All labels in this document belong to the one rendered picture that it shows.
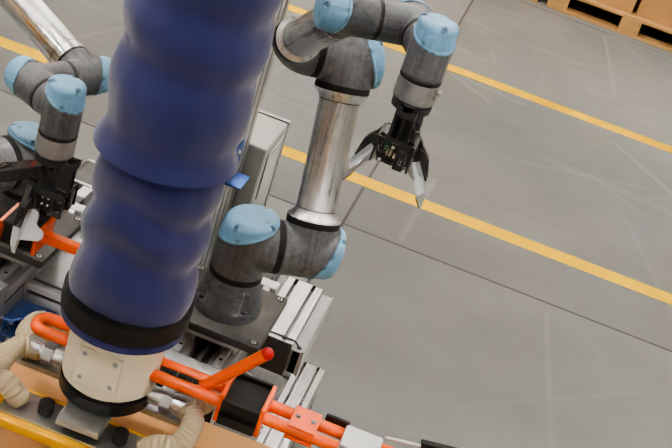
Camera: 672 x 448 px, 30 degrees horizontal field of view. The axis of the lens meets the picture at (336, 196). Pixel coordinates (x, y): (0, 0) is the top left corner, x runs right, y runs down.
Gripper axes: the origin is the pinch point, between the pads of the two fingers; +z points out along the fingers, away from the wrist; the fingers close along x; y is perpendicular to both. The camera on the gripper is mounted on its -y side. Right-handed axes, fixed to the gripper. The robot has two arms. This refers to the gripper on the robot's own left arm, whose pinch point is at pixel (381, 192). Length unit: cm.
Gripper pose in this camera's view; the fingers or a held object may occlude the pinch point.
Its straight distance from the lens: 229.6
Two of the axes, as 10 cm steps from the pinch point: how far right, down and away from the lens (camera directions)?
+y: -2.5, 4.0, -8.8
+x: 9.3, 3.6, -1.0
